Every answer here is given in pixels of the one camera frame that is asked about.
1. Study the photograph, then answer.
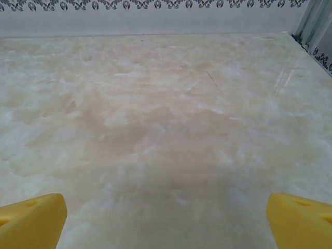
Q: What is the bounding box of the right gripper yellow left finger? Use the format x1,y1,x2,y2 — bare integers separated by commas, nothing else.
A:
0,193,68,249

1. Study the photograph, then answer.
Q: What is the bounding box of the aluminium frame post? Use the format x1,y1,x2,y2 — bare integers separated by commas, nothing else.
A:
292,0,332,50

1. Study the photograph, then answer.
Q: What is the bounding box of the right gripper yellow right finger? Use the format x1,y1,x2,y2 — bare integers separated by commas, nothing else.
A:
266,192,332,249

